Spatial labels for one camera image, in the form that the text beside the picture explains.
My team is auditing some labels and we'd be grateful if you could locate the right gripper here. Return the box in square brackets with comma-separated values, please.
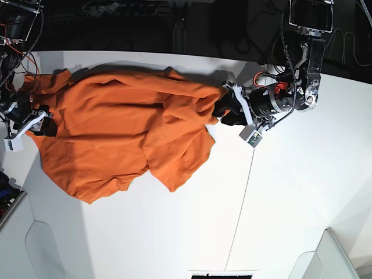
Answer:
[1, 100, 58, 138]

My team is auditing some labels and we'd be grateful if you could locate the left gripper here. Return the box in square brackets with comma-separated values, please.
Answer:
[212, 83, 295, 131]

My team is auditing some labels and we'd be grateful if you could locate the orange t-shirt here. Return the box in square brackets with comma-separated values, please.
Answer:
[31, 70, 226, 203]

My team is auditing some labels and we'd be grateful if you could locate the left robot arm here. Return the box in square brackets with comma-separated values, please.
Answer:
[212, 1, 334, 131]

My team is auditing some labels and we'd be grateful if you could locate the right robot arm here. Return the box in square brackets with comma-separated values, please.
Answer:
[1, 1, 58, 139]

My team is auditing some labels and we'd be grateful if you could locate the white framed black tray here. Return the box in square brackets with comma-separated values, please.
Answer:
[187, 270, 260, 279]

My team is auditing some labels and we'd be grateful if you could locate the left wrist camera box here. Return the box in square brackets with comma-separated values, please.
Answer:
[239, 126, 263, 148]

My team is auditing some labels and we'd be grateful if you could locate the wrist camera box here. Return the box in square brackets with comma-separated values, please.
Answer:
[4, 137, 23, 152]
[239, 126, 263, 148]

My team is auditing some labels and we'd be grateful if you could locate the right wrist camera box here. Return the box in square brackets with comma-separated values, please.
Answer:
[4, 137, 23, 152]

